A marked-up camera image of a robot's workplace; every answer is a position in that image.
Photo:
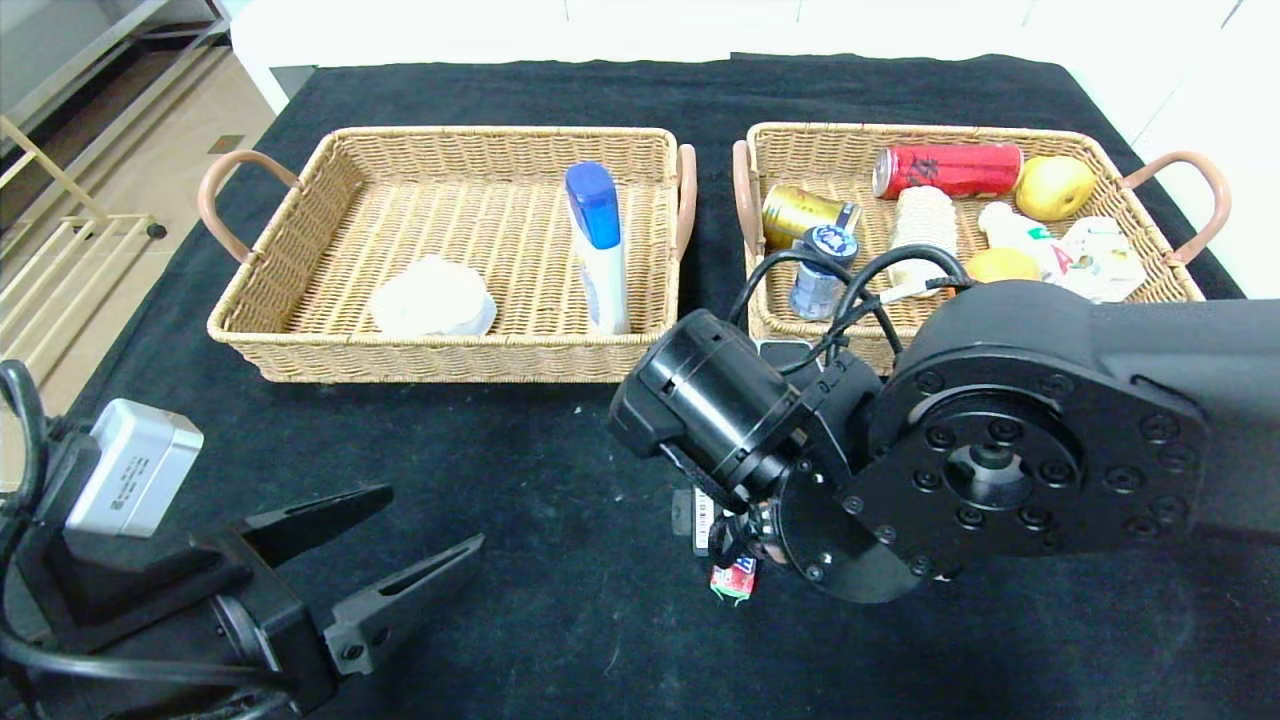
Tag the red candy pack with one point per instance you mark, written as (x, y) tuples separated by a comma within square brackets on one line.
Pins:
[(735, 582)]

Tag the white round ashtray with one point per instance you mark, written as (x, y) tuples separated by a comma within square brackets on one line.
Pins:
[(435, 300)]

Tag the grey metal shelf unit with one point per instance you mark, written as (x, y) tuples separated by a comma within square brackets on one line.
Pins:
[(60, 60)]

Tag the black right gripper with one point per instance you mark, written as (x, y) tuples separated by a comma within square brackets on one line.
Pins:
[(703, 520)]

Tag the yellow pear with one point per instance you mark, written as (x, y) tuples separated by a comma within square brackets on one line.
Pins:
[(1055, 188)]

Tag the red soda can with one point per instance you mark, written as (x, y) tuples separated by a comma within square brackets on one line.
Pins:
[(950, 172)]

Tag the small blue lidded jar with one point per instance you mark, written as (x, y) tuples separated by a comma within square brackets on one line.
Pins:
[(815, 295)]

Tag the striped spiral bread roll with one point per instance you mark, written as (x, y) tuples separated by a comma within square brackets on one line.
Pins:
[(925, 220)]

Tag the small white carton box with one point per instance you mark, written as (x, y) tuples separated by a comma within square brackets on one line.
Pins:
[(1110, 255)]

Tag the gold drink can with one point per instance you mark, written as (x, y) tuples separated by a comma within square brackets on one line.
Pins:
[(795, 210)]

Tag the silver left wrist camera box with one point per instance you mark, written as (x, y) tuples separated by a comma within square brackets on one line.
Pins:
[(130, 465)]

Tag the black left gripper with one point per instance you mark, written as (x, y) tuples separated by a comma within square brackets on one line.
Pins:
[(283, 607)]

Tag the white lotion bottle blue cap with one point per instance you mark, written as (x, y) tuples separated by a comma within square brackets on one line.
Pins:
[(600, 260)]

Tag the white yogurt bottle green label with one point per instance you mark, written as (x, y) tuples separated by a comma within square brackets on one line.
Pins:
[(1010, 225)]

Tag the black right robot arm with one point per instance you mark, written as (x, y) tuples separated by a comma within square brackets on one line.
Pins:
[(1000, 460)]

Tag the light wooden slatted rack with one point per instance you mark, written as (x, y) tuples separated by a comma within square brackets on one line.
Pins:
[(70, 270)]

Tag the orange fruit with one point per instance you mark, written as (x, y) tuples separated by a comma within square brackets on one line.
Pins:
[(1000, 266)]

